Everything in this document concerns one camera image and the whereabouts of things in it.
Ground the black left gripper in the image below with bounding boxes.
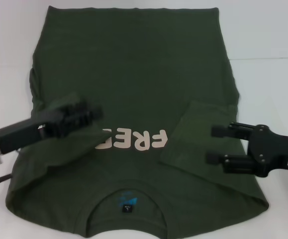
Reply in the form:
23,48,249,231
0,98,104,155

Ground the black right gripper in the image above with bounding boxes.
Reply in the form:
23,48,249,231
206,121,288,178

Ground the dark green printed t-shirt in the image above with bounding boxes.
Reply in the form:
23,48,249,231
5,5,270,239

